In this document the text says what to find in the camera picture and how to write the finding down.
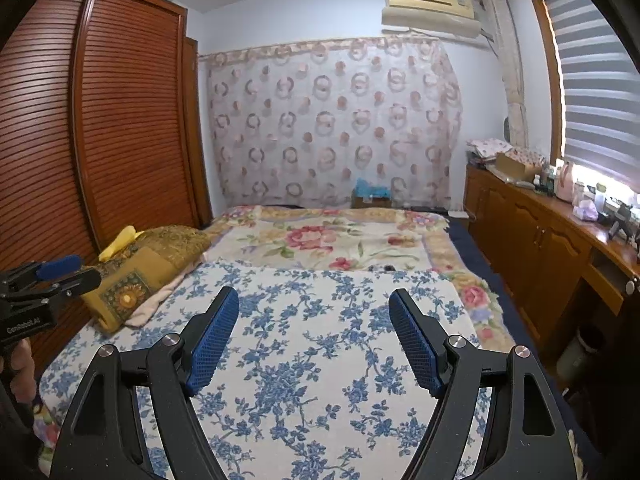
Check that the yellow plush toy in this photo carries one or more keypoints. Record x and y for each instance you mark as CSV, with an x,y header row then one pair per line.
x,y
125,237

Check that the long wooden sideboard cabinet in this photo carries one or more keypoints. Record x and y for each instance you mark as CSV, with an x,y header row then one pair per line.
x,y
547,258

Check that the cardboard box on sideboard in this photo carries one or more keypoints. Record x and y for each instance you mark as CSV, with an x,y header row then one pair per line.
x,y
515,169

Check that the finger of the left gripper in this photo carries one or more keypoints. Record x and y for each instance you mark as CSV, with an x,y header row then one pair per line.
x,y
58,268

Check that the brown louvered wardrobe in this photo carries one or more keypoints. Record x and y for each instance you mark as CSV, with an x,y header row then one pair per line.
x,y
99,127

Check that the blue floral white blanket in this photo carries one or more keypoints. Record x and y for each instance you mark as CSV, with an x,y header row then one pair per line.
x,y
313,383

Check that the pink jug on sideboard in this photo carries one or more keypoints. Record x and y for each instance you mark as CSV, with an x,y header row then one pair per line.
x,y
564,183

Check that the peach pink pillow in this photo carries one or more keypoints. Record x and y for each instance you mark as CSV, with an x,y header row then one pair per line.
x,y
145,312

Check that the grey waste bin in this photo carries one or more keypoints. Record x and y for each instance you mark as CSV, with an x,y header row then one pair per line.
x,y
574,358

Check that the left hand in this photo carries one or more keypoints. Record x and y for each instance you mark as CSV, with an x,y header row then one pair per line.
x,y
22,365

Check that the blue tissue box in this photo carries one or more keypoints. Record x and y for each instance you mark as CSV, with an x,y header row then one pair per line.
x,y
366,194

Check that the wall air conditioner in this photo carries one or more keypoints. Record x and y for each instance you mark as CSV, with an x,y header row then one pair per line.
x,y
454,17

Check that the pink floral bed cover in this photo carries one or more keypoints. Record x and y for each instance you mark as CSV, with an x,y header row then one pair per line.
x,y
369,239

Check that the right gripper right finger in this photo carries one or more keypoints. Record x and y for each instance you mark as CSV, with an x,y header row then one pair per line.
x,y
525,435

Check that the dark blue mattress sheet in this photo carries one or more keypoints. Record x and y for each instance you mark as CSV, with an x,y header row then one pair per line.
x,y
510,299

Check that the brown gold patterned garment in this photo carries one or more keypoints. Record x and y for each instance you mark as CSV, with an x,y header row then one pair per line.
x,y
170,244

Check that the brown sunflower patterned garment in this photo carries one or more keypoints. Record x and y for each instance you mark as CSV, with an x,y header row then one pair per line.
x,y
126,282

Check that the striped window blind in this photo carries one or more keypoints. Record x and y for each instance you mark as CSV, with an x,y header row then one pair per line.
x,y
600,90

